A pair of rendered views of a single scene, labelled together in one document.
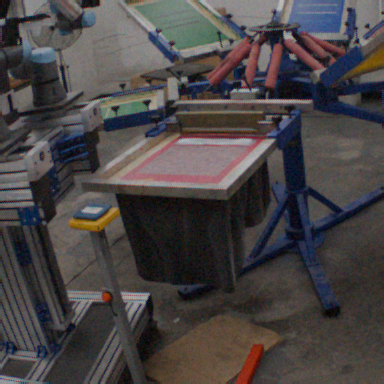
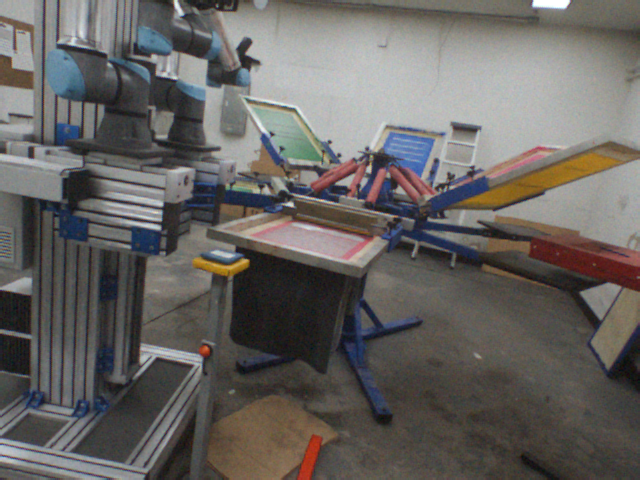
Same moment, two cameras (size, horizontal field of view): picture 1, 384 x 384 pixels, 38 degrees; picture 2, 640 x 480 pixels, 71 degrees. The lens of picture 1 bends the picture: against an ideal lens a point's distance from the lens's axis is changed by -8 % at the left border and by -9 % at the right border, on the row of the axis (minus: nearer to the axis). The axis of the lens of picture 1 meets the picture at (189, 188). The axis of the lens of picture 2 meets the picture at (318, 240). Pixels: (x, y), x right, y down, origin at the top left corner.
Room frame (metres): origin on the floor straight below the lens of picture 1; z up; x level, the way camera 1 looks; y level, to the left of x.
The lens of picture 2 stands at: (0.47, 0.37, 1.39)
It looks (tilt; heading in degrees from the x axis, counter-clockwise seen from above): 14 degrees down; 346
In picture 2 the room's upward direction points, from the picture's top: 10 degrees clockwise
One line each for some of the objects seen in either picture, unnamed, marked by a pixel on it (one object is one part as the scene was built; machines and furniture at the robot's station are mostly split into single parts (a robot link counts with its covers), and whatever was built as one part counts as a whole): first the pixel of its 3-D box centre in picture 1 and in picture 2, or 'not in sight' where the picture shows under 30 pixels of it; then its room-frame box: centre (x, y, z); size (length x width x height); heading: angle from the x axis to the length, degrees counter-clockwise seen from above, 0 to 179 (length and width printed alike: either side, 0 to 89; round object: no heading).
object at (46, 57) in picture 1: (42, 63); (189, 99); (2.38, 0.51, 1.42); 0.13 x 0.12 x 0.14; 49
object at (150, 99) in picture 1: (117, 95); (230, 174); (3.18, 0.30, 1.05); 1.08 x 0.61 x 0.23; 89
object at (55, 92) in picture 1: (48, 89); (187, 129); (2.38, 0.51, 1.31); 0.15 x 0.15 x 0.10
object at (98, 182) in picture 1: (199, 149); (317, 233); (2.26, -0.06, 0.97); 0.79 x 0.58 x 0.04; 149
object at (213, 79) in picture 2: (67, 23); (217, 75); (2.66, 0.42, 1.56); 0.11 x 0.08 x 0.11; 49
